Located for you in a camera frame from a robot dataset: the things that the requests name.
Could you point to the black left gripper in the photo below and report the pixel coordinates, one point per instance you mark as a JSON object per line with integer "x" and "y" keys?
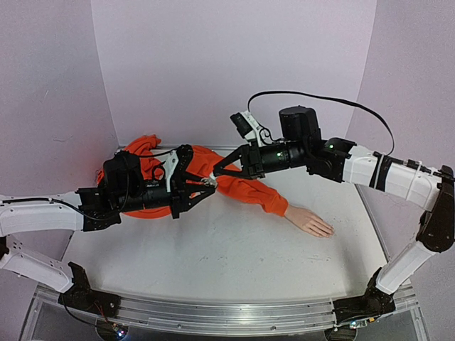
{"x": 180, "y": 189}

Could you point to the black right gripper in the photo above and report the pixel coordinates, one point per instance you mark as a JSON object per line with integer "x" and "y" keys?
{"x": 253, "y": 160}

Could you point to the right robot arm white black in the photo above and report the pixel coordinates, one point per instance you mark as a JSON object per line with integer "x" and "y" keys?
{"x": 341, "y": 160}

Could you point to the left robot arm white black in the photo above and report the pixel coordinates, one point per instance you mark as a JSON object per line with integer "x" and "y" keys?
{"x": 123, "y": 189}

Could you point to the mannequin hand with nails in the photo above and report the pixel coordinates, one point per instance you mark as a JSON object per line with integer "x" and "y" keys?
{"x": 308, "y": 222}

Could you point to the orange sweatshirt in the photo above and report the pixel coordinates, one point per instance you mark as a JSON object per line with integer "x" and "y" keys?
{"x": 246, "y": 191}

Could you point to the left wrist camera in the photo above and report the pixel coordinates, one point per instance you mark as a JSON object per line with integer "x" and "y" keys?
{"x": 170, "y": 165}

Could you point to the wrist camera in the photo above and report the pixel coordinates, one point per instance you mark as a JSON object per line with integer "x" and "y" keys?
{"x": 248, "y": 127}
{"x": 170, "y": 165}

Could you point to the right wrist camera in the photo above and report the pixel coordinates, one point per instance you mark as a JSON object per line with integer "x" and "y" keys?
{"x": 248, "y": 127}

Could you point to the aluminium front rail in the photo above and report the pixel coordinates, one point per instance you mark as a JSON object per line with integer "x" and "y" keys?
{"x": 49, "y": 320}

